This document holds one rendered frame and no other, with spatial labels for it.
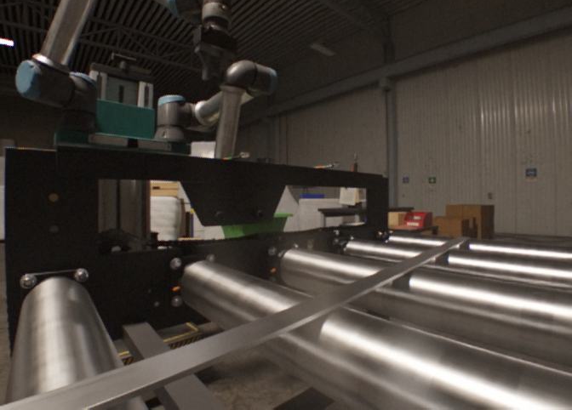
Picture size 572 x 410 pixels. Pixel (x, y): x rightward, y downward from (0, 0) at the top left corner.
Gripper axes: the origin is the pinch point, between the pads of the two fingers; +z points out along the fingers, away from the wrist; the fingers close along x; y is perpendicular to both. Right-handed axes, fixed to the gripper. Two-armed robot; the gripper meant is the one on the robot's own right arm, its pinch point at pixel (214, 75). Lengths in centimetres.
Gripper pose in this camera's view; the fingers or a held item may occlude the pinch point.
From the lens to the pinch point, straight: 99.9
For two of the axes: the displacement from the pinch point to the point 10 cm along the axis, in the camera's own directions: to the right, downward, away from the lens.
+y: 6.6, -0.1, -7.5
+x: 7.5, 0.1, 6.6
